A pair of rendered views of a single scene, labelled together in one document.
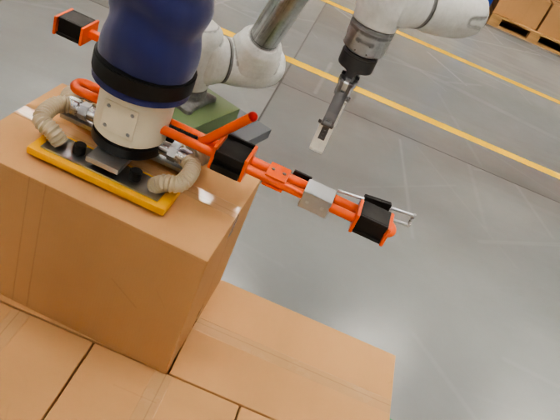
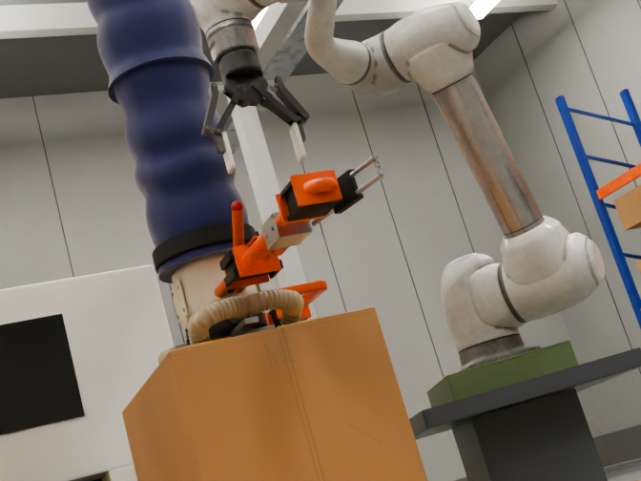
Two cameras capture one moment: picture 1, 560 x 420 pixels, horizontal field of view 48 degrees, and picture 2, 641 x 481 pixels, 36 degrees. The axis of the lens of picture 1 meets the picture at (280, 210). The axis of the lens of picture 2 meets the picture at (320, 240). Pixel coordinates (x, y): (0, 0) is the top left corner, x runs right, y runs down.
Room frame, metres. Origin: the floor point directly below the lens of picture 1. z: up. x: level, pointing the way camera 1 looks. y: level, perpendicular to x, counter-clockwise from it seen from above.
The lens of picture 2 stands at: (0.56, -1.53, 0.63)
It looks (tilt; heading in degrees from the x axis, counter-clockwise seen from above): 14 degrees up; 64
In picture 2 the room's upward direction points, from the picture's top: 17 degrees counter-clockwise
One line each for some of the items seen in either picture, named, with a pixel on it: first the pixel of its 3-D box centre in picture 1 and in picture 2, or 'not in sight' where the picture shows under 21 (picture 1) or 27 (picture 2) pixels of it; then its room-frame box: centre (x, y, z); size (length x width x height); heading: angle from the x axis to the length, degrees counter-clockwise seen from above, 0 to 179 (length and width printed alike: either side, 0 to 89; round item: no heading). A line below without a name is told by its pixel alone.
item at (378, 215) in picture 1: (371, 222); (308, 197); (1.21, -0.20, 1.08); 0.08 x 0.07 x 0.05; 88
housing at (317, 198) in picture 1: (317, 197); (286, 229); (1.22, -0.07, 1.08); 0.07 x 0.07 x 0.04; 88
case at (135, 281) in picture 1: (112, 222); (261, 458); (1.23, 0.39, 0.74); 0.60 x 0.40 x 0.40; 87
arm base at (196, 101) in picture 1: (178, 85); (490, 357); (1.89, 0.48, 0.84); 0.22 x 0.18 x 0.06; 76
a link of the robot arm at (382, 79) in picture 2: not in sight; (375, 70); (1.72, 0.29, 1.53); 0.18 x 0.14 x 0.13; 35
